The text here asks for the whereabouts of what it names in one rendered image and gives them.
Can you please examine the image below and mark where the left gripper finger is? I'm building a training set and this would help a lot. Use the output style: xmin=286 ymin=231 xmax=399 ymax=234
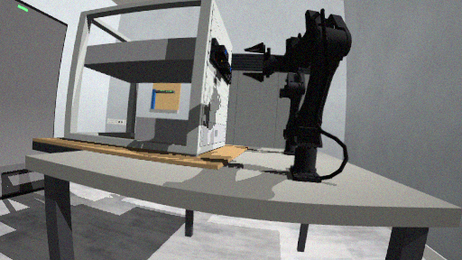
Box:
xmin=245 ymin=42 xmax=263 ymax=53
xmin=243 ymin=72 xmax=263 ymax=82

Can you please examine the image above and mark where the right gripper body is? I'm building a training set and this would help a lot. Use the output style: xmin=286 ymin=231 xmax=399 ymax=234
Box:
xmin=280 ymin=88 xmax=290 ymax=98

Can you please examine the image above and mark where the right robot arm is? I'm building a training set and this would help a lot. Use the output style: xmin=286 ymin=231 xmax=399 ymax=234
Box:
xmin=283 ymin=72 xmax=305 ymax=155

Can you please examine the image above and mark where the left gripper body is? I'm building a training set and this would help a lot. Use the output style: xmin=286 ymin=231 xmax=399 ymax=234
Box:
xmin=263 ymin=44 xmax=285 ymax=78

